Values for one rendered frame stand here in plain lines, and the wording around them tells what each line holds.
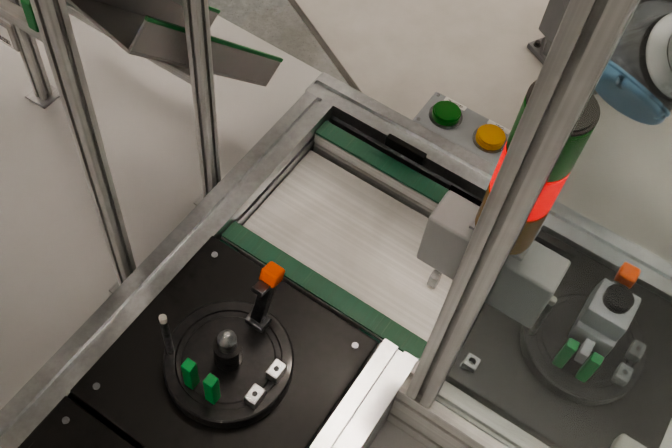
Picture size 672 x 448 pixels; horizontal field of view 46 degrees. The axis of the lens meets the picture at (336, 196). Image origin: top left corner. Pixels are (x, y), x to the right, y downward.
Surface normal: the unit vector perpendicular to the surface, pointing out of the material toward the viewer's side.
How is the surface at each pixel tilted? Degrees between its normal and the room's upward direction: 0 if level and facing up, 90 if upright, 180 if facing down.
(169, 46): 90
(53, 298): 0
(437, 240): 90
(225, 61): 90
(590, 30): 90
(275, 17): 0
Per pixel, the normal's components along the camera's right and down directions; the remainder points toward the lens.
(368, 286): 0.07, -0.56
